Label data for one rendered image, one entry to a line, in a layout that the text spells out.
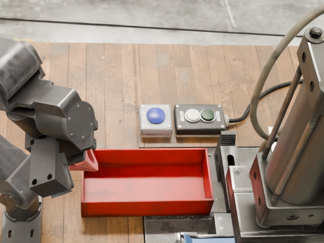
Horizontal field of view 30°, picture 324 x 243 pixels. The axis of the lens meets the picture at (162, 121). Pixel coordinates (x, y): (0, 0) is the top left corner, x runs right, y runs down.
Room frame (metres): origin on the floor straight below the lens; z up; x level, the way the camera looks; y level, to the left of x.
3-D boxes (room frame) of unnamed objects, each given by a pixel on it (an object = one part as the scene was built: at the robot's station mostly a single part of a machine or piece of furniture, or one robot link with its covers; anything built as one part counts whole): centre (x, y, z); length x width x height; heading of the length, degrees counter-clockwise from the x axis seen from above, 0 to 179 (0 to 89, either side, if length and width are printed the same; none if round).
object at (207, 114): (0.79, -0.09, 0.93); 0.03 x 0.03 x 0.02
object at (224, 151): (0.62, -0.15, 0.95); 0.15 x 0.03 x 0.10; 11
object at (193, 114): (0.79, -0.06, 0.93); 0.03 x 0.03 x 0.02
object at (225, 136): (0.69, -0.14, 0.95); 0.06 x 0.03 x 0.09; 11
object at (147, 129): (0.77, 0.01, 0.90); 0.07 x 0.07 x 0.06; 11
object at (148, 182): (0.61, 0.01, 0.93); 0.25 x 0.12 x 0.06; 101
